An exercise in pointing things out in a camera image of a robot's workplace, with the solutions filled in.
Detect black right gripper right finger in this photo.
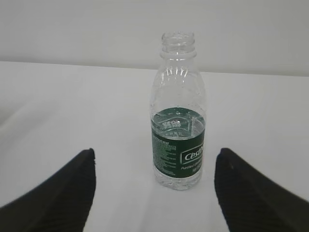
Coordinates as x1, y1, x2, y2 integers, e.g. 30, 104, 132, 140
214, 148, 309, 232

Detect clear water bottle green label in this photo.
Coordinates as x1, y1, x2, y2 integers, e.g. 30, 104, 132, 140
150, 31, 206, 190

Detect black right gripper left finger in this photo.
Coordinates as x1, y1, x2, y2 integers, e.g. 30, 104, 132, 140
0, 148, 96, 232

